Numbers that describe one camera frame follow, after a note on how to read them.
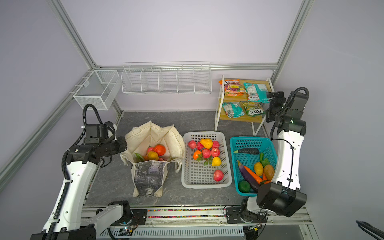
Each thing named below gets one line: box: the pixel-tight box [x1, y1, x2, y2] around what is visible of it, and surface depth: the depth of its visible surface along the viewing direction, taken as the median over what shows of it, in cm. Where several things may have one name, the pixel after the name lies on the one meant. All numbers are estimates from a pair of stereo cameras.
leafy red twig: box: [196, 152, 213, 166], surface depth 93 cm
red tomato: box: [153, 144, 166, 157], surface depth 92 cm
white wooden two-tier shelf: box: [214, 75, 275, 136], surface depth 91 cm
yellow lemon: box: [211, 156, 222, 167], surface depth 91 cm
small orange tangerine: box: [193, 150, 202, 160], surface depth 91 cm
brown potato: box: [264, 164, 275, 181], surface depth 82 cm
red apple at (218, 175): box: [213, 169, 224, 182], surface depth 84 cm
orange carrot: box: [243, 165, 263, 185], surface depth 86 cm
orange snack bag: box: [218, 79, 246, 97], surface depth 84 cm
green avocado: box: [238, 180, 251, 193], surface depth 79 cm
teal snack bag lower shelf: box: [222, 102, 245, 118], surface depth 98 cm
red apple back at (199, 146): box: [196, 141, 204, 150], surface depth 96 cm
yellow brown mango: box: [147, 151, 159, 161], surface depth 85 cm
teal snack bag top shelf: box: [243, 82, 270, 104], surface depth 82 cm
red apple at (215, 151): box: [211, 147, 220, 157], surface depth 93 cm
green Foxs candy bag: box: [240, 101, 266, 117], surface depth 98 cm
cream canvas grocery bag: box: [120, 121, 186, 198], surface depth 80 cm
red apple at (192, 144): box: [188, 140, 197, 149], surface depth 96 cm
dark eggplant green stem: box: [233, 148, 260, 155], surface depth 96 cm
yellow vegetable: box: [254, 162, 264, 176], surface depth 87 cm
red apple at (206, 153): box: [202, 148, 211, 159], surface depth 93 cm
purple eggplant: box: [237, 160, 261, 191], surface depth 85 cm
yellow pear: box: [200, 138, 213, 149], surface depth 95 cm
